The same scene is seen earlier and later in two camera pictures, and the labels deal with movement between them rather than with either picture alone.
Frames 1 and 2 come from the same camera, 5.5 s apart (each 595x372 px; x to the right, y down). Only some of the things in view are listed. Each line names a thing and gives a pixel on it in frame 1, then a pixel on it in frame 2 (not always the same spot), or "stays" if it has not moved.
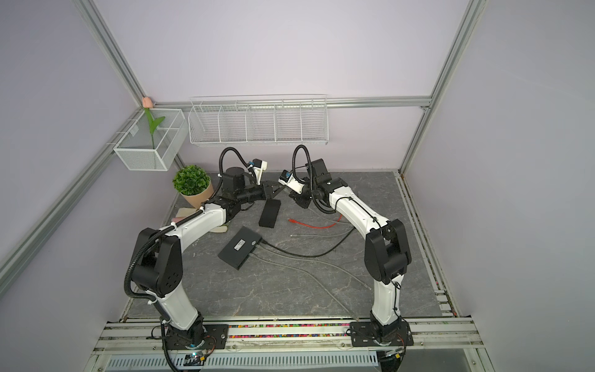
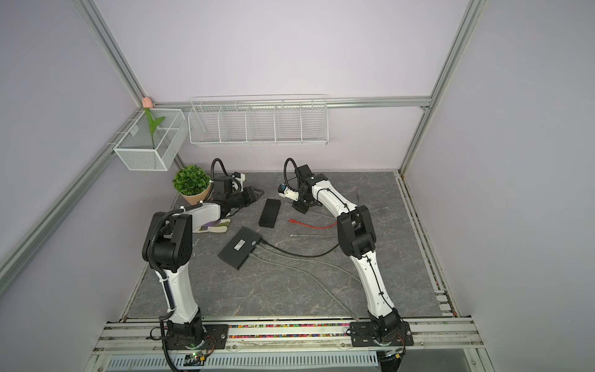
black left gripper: [267, 188] -> [251, 195]
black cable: [330, 250] stays
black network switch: [240, 247] stays
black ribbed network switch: [269, 213] stays
